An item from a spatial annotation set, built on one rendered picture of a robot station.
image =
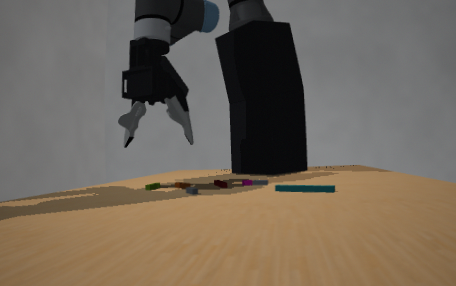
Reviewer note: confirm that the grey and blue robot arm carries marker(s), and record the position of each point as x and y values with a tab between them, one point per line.
190	15

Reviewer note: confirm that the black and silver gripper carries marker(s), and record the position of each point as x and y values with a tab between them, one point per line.
142	84

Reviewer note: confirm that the turquoise rod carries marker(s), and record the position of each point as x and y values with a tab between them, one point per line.
305	188

